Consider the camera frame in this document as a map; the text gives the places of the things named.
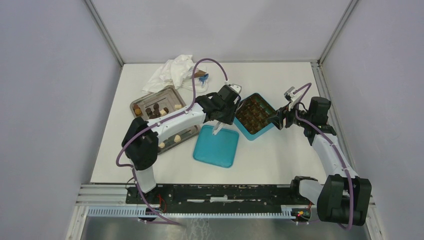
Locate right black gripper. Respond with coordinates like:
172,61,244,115
267,99,312,131

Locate metal serving tongs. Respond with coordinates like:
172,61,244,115
212,121,224,136

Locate teal chocolate box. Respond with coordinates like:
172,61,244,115
233,92,277,141

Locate stainless steel tray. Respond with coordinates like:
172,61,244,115
129,86,200,155

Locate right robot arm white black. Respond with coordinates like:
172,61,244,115
269,96,372,230

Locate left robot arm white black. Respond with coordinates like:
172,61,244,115
118,84,242,204

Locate brown blue wrapper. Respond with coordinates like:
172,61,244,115
187,67,209,83

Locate teal box lid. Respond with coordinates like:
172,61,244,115
192,125,239,169

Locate white crumpled cloth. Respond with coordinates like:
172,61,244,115
142,54,209,93

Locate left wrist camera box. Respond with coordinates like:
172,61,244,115
228,84,242,95

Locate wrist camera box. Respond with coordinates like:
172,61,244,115
228,84,242,95
284,86,302,109

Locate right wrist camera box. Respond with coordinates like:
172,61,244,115
284,86,302,109

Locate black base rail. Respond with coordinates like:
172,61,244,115
125,184,316,215

